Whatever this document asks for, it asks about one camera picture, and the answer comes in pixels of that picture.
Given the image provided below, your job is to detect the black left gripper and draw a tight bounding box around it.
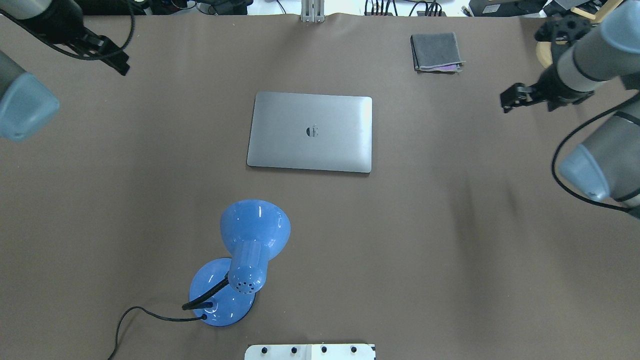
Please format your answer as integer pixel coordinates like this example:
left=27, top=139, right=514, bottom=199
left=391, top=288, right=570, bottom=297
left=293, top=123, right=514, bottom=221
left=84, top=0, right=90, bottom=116
left=60, top=26, right=130, bottom=76

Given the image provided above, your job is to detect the grey folded cloth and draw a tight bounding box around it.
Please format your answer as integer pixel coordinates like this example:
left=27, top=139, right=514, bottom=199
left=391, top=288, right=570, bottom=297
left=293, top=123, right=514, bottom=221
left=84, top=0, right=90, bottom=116
left=410, top=32, right=464, bottom=73

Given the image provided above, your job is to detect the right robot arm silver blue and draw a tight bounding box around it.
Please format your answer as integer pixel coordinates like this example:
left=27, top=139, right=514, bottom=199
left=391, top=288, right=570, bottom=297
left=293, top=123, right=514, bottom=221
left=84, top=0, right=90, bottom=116
left=499, top=0, right=639, bottom=218

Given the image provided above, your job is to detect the blue desk lamp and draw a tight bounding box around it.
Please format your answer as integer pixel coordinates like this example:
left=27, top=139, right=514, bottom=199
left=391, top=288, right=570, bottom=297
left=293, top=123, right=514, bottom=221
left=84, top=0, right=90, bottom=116
left=182, top=199, right=291, bottom=327

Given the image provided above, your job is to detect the black lamp power cable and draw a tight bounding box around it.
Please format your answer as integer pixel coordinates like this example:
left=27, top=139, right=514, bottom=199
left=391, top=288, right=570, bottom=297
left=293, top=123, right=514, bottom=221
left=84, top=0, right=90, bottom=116
left=107, top=306, right=208, bottom=360

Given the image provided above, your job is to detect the grey laptop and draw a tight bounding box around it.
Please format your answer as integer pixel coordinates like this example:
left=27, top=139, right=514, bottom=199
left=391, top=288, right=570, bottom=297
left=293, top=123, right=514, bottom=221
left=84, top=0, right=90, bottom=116
left=246, top=91, right=373, bottom=174

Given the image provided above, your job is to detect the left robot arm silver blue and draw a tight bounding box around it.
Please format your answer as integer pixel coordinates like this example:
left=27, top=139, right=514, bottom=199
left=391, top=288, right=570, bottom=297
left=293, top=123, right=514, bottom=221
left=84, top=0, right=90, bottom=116
left=0, top=0, right=136, bottom=143

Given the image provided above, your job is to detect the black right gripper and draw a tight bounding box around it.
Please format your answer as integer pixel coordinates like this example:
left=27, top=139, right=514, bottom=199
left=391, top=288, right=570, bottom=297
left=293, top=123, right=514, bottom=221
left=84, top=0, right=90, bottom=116
left=500, top=75, right=566, bottom=114

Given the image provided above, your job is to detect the aluminium frame post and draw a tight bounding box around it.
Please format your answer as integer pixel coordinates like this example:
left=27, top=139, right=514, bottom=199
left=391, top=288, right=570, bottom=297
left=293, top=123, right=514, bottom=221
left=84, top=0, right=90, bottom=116
left=300, top=0, right=326, bottom=24

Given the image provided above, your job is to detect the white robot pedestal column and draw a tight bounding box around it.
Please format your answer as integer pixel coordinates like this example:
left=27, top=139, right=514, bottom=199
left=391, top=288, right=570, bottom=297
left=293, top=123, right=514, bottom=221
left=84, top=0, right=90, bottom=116
left=244, top=342, right=377, bottom=360

